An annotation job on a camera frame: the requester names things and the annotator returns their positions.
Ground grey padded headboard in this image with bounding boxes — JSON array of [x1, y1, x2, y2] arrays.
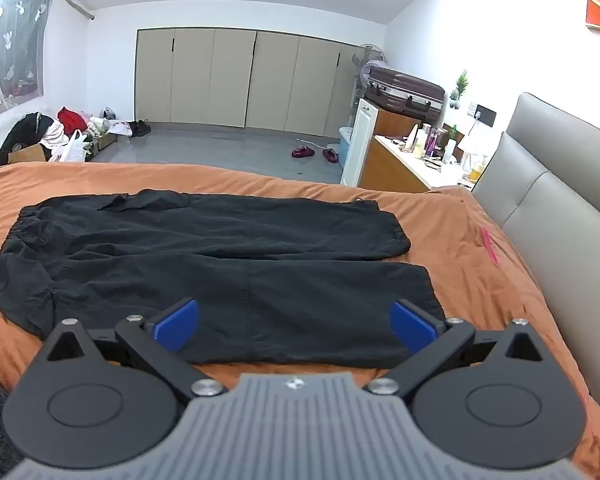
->
[[472, 92, 600, 418]]

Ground sheer patterned curtain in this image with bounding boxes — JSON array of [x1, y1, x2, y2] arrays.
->
[[0, 0, 55, 121]]

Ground red cloth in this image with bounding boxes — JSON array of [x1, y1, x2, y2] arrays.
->
[[57, 106, 88, 131]]

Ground yellow liquid bottle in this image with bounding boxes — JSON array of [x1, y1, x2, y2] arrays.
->
[[467, 155, 488, 183]]

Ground cardboard box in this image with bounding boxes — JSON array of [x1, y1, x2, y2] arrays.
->
[[7, 144, 48, 164]]

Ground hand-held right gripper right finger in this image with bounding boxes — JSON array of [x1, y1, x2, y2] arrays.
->
[[367, 300, 556, 404]]

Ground light blue bin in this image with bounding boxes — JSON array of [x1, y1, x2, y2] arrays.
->
[[339, 126, 356, 173]]

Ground small potted plant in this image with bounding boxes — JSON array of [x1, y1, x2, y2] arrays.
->
[[449, 70, 470, 110]]

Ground beige built-in wardrobe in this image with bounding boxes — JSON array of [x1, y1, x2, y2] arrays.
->
[[136, 27, 368, 140]]

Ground dark purple suitcase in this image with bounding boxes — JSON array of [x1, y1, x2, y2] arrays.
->
[[362, 59, 446, 128]]

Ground standing fan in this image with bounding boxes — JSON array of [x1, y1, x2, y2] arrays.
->
[[351, 42, 387, 111]]

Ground black jacket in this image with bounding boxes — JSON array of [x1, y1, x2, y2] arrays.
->
[[0, 112, 56, 168]]

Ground orange blanket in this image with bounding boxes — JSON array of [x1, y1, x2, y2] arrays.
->
[[0, 162, 600, 480]]

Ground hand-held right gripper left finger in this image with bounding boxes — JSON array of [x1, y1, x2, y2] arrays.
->
[[42, 297, 229, 402]]

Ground white plastic bag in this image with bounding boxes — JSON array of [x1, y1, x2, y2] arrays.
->
[[55, 130, 88, 163]]

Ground black wall socket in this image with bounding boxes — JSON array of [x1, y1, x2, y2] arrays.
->
[[467, 102, 498, 126]]

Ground black pants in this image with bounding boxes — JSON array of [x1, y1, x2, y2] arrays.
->
[[0, 189, 446, 368]]

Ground pink comb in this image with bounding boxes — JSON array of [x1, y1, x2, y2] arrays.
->
[[480, 226, 501, 265]]

